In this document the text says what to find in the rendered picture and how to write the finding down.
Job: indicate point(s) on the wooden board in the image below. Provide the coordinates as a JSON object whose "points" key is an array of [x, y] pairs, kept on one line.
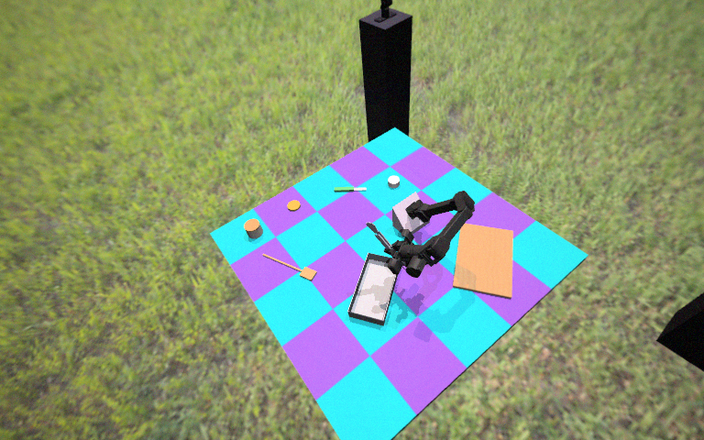
{"points": [[484, 260]]}

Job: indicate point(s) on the white short cylinder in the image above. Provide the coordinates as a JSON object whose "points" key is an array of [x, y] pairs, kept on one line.
{"points": [[394, 181]]}

